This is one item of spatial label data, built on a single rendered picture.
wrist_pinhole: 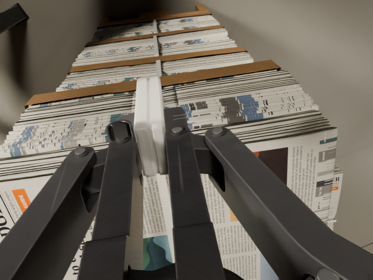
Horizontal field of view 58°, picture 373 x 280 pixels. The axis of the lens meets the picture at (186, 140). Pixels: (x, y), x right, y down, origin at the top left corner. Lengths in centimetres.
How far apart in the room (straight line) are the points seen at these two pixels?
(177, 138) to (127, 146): 2
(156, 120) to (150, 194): 21
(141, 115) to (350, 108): 160
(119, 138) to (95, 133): 25
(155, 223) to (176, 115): 22
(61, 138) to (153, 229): 15
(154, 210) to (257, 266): 16
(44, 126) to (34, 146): 5
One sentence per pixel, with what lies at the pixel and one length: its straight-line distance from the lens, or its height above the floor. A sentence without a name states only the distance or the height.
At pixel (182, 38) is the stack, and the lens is 88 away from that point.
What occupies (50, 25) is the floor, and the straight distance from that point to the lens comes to 142.
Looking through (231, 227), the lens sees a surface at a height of 106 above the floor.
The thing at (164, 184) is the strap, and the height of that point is 107.
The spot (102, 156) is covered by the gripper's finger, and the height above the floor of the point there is 121.
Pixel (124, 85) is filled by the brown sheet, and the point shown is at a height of 86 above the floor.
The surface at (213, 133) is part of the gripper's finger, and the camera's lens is 15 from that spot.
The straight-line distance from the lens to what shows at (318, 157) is 38.
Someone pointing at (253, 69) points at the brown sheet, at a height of 87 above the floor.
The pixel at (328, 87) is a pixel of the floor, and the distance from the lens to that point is 164.
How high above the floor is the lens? 134
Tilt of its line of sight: 59 degrees down
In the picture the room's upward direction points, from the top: 169 degrees clockwise
